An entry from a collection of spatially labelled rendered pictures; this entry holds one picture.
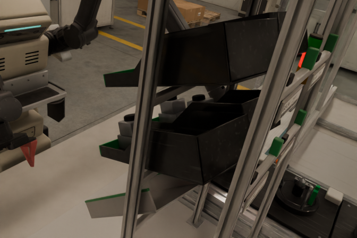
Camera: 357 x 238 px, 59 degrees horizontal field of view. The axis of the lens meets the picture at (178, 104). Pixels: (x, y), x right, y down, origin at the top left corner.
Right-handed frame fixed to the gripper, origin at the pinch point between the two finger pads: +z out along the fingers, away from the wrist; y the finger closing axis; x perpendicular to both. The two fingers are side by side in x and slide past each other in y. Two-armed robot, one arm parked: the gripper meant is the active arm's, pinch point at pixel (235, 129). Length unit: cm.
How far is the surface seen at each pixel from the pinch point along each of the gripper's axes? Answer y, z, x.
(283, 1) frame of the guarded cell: 82, -37, -5
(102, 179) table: -27.4, -3.4, 38.0
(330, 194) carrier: 7.8, 30.2, -16.5
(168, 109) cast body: -29.8, -16.2, -5.0
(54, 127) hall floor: 52, -36, 200
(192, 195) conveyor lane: -17.0, 12.0, 13.3
